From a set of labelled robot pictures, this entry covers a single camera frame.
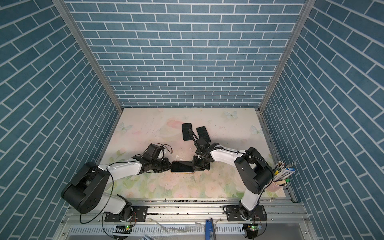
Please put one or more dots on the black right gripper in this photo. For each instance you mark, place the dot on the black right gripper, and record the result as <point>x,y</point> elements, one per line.
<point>197,168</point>

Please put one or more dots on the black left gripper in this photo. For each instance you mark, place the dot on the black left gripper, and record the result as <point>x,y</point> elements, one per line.
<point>166,165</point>

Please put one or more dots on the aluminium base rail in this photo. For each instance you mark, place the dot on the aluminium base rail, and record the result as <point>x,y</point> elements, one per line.
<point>274,220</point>

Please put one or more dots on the aluminium frame post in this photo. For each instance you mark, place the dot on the aluminium frame post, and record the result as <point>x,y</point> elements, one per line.
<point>304,14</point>
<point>81,41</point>

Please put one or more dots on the blue handled tool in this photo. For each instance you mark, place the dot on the blue handled tool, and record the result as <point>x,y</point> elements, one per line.
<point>210,233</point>

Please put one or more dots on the aluminium frame post left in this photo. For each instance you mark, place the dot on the aluminium frame post left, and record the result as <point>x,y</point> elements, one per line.
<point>81,41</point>

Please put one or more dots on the black phone case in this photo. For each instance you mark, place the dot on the black phone case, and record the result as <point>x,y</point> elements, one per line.
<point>186,127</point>

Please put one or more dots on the aluminium frame post right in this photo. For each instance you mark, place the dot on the aluminium frame post right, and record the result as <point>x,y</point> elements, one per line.
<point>304,14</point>

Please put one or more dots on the blue white box in cup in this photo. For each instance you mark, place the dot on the blue white box in cup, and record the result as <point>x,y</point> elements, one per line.
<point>283,174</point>

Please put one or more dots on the sage green phone case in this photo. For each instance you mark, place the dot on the sage green phone case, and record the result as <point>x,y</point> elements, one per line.
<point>203,133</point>

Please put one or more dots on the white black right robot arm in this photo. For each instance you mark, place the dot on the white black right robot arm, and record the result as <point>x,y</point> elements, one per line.
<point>255,173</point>

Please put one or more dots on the pink pen cup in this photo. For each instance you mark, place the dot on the pink pen cup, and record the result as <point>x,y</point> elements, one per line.
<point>275,186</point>

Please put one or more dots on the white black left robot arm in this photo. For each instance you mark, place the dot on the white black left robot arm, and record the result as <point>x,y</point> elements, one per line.
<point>91,188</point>

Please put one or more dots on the black smartphone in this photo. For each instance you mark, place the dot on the black smartphone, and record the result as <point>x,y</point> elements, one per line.
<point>182,167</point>

